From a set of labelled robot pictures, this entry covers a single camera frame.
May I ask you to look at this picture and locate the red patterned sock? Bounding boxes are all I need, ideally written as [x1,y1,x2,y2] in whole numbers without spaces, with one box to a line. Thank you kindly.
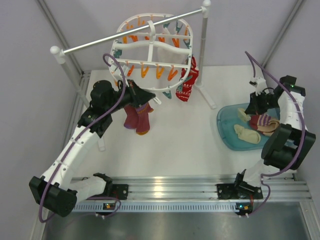
[175,56,199,102]

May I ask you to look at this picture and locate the white metal drying rack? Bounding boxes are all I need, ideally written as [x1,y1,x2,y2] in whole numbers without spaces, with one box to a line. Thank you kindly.
[49,0,217,152]

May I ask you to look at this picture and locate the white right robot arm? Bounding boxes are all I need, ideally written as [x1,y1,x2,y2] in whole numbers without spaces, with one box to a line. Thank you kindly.
[233,75,316,199]

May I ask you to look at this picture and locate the teal plastic basin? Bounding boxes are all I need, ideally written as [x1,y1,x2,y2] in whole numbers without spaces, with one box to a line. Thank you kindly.
[216,103,269,151]

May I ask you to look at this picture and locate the cream sock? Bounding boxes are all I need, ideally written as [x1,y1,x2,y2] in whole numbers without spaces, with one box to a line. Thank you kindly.
[237,108,251,123]
[233,124,261,144]

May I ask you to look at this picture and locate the white round clip hanger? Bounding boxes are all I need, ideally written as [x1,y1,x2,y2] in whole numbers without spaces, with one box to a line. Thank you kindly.
[108,13,195,99]

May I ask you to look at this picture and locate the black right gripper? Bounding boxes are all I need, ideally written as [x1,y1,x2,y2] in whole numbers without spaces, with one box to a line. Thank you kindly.
[245,89,280,116]

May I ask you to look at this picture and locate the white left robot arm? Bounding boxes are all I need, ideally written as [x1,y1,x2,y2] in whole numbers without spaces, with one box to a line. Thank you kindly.
[29,80,156,217]

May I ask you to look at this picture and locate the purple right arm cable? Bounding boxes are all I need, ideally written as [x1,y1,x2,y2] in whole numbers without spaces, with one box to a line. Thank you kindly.
[244,51,309,216]

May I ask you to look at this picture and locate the aluminium rail base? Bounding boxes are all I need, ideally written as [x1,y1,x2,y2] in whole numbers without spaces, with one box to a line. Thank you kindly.
[74,174,312,213]

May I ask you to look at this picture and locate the maroon sock pair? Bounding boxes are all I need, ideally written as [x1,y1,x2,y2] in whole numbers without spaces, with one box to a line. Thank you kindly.
[123,102,154,136]

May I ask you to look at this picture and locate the striped pink purple sock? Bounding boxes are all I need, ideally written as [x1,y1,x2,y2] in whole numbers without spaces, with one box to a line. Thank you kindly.
[249,114,280,137]

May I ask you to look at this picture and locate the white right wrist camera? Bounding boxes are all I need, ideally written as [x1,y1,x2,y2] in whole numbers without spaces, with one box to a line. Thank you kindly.
[249,77,267,89]

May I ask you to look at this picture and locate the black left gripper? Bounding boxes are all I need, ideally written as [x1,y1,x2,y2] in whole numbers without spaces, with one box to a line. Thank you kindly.
[105,79,155,114]

